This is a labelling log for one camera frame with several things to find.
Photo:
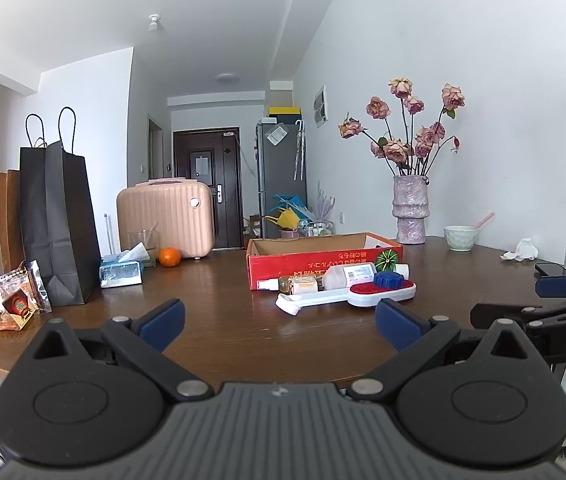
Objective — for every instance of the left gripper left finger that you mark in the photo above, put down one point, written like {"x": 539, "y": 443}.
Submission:
{"x": 139, "y": 345}

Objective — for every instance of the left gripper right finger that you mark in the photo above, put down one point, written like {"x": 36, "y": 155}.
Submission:
{"x": 420, "y": 344}

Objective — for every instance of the blue ridged cap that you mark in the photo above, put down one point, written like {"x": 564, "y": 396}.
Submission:
{"x": 388, "y": 280}

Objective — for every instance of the white red brush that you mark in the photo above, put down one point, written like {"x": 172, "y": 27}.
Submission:
{"x": 365, "y": 295}

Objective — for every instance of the green spray bottle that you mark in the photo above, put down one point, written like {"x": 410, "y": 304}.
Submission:
{"x": 292, "y": 285}

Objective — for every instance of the black smartphone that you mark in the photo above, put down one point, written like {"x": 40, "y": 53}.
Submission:
{"x": 545, "y": 268}

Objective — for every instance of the crumpled white tissue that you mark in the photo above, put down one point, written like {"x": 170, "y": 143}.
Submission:
{"x": 525, "y": 250}

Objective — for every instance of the tissue pack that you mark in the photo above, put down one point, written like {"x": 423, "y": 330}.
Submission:
{"x": 119, "y": 270}

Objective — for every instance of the orange fruit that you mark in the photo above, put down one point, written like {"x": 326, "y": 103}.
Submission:
{"x": 169, "y": 257}

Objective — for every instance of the glass cup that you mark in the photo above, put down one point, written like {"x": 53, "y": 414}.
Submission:
{"x": 144, "y": 246}

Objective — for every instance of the pale green bowl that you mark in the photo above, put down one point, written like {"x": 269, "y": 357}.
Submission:
{"x": 460, "y": 238}

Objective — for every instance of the pink spoon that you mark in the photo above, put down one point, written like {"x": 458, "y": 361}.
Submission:
{"x": 482, "y": 222}

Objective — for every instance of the purple textured vase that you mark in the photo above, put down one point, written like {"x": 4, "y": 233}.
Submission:
{"x": 410, "y": 208}

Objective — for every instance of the pink ribbed suitcase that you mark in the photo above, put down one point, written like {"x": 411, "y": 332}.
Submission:
{"x": 179, "y": 210}

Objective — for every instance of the snack packets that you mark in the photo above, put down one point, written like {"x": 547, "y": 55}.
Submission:
{"x": 22, "y": 296}

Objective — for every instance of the red cardboard box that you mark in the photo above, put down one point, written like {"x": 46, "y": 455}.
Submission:
{"x": 266, "y": 259}

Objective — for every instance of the black paper bag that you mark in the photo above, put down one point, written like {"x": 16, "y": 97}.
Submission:
{"x": 56, "y": 219}

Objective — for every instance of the cart with clutter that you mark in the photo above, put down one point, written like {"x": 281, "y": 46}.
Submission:
{"x": 291, "y": 215}

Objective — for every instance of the dried pink roses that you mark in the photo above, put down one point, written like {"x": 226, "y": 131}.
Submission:
{"x": 411, "y": 151}

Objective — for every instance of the dark brown door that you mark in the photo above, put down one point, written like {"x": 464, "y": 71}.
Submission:
{"x": 212, "y": 156}

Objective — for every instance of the grey refrigerator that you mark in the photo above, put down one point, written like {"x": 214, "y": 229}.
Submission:
{"x": 277, "y": 140}

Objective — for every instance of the yellow box on fridge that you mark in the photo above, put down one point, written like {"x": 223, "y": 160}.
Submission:
{"x": 283, "y": 110}

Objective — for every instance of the ceiling lamp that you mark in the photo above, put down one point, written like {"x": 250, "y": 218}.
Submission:
{"x": 227, "y": 78}

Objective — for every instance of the wall vent panel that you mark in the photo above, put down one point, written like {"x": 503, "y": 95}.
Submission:
{"x": 320, "y": 108}

